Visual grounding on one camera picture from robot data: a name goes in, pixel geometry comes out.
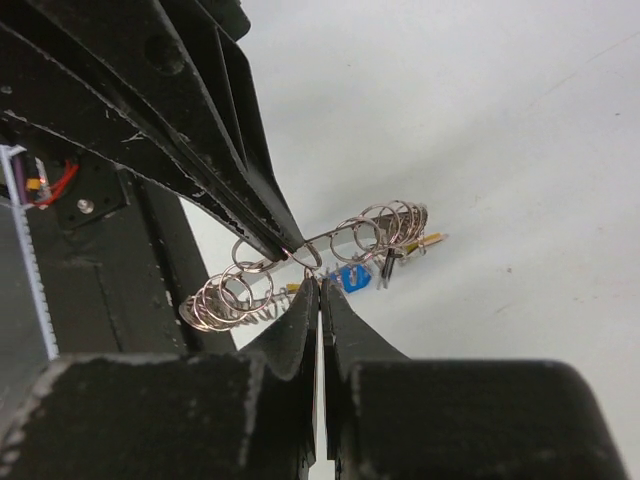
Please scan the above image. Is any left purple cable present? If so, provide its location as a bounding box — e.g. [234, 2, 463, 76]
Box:
[9, 152, 29, 206]

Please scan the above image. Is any metal key organizer ring disc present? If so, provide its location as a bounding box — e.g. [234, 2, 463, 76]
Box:
[179, 200, 429, 333]

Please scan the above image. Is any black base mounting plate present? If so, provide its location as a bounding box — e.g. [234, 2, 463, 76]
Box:
[0, 119, 236, 401]

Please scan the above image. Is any blue tag key lower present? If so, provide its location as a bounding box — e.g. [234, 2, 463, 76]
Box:
[325, 264, 372, 294]

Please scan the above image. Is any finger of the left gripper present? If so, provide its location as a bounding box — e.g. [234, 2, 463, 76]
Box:
[1, 21, 284, 260]
[1, 1, 304, 250]

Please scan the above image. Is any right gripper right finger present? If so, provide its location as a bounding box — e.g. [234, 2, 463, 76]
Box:
[320, 281, 628, 479]

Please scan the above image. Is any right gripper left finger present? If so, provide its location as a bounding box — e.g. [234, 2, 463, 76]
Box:
[1, 280, 319, 479]

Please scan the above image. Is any white slotted cable duct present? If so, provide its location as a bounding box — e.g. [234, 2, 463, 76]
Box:
[1, 145, 59, 360]

